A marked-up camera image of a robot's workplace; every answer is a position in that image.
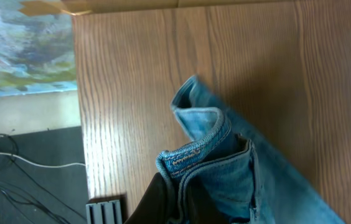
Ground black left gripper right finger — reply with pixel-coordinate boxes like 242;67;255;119
186;179;228;224

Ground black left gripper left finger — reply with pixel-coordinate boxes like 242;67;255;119
124;173;171;224

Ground light blue denim jeans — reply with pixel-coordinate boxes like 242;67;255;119
156;76;341;223

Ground dark grey floor mat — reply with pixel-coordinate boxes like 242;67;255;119
0;127;88;223

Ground colourful painted mat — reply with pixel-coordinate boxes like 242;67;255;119
0;0;77;97

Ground grey slotted aluminium rail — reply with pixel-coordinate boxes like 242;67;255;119
86;200;123;224

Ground white cable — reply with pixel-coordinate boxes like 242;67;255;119
0;151;87;169

